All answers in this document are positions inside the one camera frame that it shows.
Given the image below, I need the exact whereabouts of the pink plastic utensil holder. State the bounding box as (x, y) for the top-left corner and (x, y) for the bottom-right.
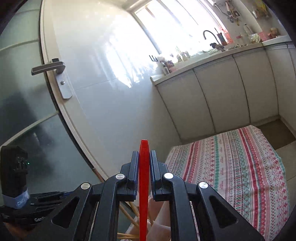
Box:
(124, 196), (173, 241)

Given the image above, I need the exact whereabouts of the red handled spoon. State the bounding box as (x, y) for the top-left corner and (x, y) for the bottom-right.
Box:
(138, 140), (149, 241)

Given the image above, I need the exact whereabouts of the white kitchen cabinet run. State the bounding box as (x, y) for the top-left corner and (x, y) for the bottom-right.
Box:
(154, 36), (295, 142)

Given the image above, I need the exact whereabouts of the kitchen faucet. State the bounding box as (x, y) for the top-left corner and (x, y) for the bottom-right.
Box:
(203, 30), (225, 52)

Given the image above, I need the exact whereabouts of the wooden chopstick in holder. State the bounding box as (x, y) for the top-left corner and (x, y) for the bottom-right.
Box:
(117, 202), (139, 240)

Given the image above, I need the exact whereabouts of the black tracker with green led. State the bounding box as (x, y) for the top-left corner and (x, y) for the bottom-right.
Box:
(1, 146), (30, 209)

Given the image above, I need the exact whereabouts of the patterned red green tablecloth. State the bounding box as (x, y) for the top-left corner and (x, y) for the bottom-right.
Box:
(166, 125), (290, 240)

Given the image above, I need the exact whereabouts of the glass door with handle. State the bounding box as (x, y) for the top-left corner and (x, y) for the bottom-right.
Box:
(1, 1), (117, 192)

